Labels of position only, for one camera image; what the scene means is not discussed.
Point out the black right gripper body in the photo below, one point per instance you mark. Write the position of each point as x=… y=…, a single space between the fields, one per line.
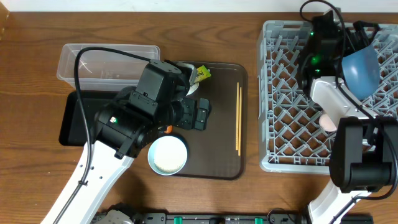
x=349 y=46

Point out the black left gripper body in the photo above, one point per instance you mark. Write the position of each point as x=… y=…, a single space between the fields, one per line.
x=184 y=111

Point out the large blue bowl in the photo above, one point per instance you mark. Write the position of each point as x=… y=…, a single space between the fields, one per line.
x=361 y=72

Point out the small light blue bowl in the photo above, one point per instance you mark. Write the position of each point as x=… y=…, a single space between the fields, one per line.
x=167 y=155

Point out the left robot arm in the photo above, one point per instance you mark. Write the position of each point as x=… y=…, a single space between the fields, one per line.
x=123 y=127

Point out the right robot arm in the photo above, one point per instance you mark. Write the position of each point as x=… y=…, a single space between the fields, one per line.
x=337 y=69

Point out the grey dishwasher rack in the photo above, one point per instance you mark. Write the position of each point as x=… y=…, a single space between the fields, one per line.
x=291 y=139

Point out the black waste tray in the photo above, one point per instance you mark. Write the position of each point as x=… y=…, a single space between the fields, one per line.
x=72 y=131

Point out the orange carrot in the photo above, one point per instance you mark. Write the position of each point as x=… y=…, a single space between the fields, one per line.
x=168 y=129

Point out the brown plastic tray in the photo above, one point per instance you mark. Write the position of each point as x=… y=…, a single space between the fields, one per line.
x=212 y=153

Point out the yellow snack wrapper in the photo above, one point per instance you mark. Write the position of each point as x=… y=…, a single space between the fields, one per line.
x=202 y=74

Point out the wooden chopstick right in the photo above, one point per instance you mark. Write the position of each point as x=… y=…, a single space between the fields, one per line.
x=240 y=121

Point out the clear plastic bin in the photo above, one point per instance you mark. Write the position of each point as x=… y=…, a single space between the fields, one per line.
x=105 y=71

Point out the pink cup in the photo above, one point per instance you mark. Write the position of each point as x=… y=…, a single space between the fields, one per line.
x=326 y=123

